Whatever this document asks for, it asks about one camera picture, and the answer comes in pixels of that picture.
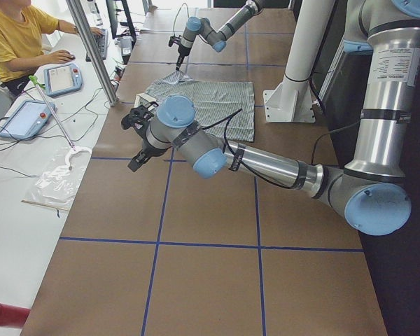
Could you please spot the clear plastic bag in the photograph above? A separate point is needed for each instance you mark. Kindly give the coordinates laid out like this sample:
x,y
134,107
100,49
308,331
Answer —
x,y
57,186

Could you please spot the white clothes hanger hook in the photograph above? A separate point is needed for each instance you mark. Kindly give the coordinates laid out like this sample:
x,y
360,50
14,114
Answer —
x,y
77,154

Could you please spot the brown paper table cover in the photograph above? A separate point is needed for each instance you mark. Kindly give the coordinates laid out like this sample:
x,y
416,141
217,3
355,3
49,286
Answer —
x,y
162,251

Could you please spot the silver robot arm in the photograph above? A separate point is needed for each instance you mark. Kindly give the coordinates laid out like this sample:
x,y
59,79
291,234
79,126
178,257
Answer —
x,y
368,191
201,26

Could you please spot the near blue teach pendant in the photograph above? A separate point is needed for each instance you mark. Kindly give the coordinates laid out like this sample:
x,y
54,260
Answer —
x,y
26,121

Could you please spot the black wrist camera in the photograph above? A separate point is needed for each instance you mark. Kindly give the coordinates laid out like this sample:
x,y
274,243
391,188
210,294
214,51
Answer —
x,y
139,117
174,40

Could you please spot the red object at corner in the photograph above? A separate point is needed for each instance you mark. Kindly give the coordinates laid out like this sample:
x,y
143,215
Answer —
x,y
12,316

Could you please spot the blue white striped polo shirt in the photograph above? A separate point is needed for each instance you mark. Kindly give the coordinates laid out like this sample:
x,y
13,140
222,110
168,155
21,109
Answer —
x,y
213,102

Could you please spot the far blue teach pendant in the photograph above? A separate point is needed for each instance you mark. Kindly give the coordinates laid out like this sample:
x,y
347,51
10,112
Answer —
x,y
63,79

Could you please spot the aluminium frame post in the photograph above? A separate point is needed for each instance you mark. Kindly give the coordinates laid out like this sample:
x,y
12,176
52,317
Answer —
x,y
84,30

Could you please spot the metal rod with green tip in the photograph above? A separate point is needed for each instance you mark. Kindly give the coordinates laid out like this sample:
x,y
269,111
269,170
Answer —
x,y
35,82

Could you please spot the black keyboard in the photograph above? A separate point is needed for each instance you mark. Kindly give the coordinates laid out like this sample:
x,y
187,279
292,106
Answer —
x,y
101,41

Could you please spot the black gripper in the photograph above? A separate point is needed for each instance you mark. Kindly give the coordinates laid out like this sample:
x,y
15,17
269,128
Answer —
x,y
143,145
182,52

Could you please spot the blue teach pendant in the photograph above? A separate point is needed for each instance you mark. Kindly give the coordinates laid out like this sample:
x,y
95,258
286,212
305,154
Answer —
x,y
26,121
63,79

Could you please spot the person in yellow shirt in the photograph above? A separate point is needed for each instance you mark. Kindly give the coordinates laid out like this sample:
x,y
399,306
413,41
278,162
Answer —
x,y
21,51

